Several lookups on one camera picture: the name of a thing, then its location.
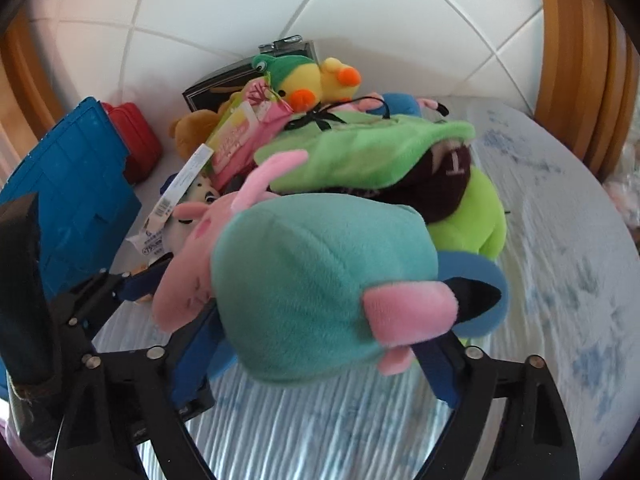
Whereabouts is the lime green blue-eared plush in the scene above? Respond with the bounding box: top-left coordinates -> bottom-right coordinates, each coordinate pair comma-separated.
427,166 -> 509,340

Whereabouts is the wooden door frame left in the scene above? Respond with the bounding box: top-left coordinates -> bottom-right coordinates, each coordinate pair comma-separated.
1,8 -> 65,159

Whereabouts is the metal clip on box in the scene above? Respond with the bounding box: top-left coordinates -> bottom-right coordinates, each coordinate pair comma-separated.
258,35 -> 304,55

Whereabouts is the pink pig plush teal hat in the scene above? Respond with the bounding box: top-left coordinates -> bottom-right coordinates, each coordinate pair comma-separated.
152,150 -> 463,385

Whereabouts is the dark brown knit cloth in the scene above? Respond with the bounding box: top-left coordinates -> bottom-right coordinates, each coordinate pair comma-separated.
340,140 -> 472,224

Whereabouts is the yellow duck green hat plush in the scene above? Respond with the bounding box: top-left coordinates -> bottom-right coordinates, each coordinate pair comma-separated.
252,54 -> 361,113

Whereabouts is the wooden door frame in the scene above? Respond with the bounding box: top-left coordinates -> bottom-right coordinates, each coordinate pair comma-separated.
535,0 -> 639,181
1,8 -> 65,159

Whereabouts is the wooden door frame right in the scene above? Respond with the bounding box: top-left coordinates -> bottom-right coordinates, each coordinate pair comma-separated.
535,0 -> 639,181

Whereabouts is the pink green gift bag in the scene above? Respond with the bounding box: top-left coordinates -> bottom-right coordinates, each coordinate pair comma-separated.
205,77 -> 293,191

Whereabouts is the brown teddy bear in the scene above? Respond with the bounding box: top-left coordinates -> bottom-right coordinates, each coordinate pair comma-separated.
169,110 -> 220,162

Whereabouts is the red plastic basket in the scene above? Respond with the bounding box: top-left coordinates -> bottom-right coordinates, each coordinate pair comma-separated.
102,102 -> 163,185

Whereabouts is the white long toothpaste box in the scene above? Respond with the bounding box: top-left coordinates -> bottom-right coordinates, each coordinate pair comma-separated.
128,144 -> 214,258

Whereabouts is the black box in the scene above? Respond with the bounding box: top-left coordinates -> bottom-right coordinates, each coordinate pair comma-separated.
182,39 -> 317,112

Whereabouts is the green cloth hat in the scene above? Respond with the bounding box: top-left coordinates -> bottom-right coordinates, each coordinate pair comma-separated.
254,112 -> 475,194

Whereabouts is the blue plastic storage crate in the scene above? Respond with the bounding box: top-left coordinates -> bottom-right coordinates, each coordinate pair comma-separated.
1,98 -> 141,300

